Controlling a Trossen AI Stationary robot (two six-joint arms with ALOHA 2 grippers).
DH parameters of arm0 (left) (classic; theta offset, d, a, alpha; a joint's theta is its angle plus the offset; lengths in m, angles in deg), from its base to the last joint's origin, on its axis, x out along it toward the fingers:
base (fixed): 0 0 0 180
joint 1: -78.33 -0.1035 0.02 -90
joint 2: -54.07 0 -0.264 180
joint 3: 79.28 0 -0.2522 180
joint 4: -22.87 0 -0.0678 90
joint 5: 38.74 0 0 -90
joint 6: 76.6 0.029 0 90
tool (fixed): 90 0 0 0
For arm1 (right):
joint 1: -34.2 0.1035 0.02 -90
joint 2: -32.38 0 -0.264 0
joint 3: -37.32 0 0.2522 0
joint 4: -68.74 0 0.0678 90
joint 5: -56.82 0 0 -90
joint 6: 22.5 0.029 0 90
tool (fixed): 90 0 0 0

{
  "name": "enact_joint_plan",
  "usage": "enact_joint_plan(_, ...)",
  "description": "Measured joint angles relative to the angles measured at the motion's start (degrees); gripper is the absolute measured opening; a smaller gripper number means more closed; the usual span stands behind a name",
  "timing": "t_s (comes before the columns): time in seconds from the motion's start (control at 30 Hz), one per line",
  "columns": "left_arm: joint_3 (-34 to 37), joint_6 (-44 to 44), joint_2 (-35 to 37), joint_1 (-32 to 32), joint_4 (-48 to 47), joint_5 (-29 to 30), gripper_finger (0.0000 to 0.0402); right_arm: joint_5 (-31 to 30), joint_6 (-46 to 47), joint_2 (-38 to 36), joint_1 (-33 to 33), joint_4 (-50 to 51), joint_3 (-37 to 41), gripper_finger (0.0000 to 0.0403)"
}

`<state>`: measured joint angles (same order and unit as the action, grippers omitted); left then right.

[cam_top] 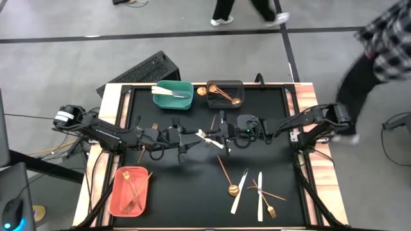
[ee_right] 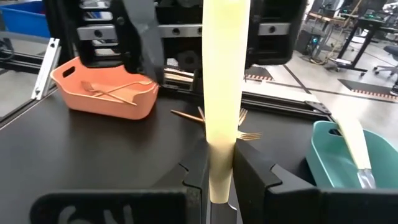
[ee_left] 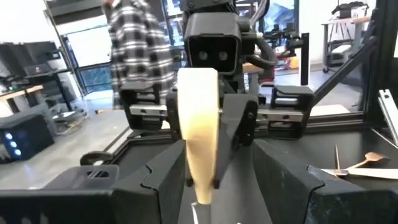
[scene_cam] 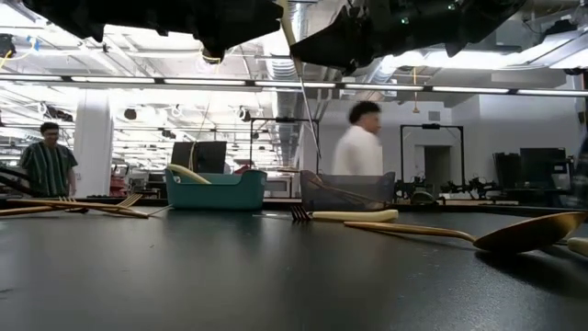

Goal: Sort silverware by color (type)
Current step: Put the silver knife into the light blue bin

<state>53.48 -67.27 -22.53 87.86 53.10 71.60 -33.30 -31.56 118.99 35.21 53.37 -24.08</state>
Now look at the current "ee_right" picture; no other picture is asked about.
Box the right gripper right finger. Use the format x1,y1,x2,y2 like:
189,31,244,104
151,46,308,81
233,139,398,224

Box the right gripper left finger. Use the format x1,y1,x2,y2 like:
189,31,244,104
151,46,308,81
29,138,210,224

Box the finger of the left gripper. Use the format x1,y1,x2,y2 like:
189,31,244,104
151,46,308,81
123,0,165,83

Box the white-handled table knife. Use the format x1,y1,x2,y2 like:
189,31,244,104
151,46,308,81
335,114,377,190
201,0,251,224

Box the black computer tower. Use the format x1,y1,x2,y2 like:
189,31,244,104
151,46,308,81
294,29,317,55

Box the black striped-edge floor mat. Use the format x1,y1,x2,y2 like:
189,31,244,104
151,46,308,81
338,78,398,102
244,65,275,82

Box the wooden workbench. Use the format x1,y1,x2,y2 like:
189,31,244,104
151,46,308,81
306,11,354,27

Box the teal plastic bin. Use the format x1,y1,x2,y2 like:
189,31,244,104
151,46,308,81
306,120,398,190

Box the orange plastic bin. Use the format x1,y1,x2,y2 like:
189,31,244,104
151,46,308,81
49,57,160,121

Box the black desk stand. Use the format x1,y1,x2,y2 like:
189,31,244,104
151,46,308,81
329,17,398,77

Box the black office chair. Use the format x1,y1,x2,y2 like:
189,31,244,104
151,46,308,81
373,45,398,77

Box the blue plastic crate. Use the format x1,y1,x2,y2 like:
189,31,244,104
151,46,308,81
0,1,51,39

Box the white aluminium bracket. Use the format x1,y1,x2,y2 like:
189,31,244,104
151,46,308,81
30,37,62,101

